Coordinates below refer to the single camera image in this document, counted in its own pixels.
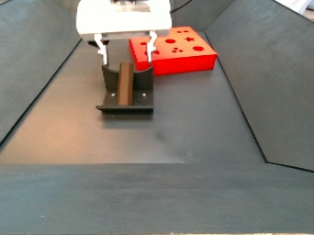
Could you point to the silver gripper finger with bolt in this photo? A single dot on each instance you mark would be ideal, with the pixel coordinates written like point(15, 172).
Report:
point(150, 46)

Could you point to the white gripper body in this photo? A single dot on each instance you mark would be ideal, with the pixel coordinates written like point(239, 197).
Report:
point(123, 19)

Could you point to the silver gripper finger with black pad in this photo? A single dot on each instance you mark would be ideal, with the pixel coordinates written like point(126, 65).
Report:
point(102, 47)

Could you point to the brown hexagonal prism peg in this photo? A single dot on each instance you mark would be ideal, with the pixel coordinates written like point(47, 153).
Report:
point(125, 86)

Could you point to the red foam shape-sorter block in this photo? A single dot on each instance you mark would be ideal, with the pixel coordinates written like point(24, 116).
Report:
point(182, 53)

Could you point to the black curved holder stand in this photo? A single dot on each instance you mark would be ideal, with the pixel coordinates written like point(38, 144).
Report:
point(142, 92)

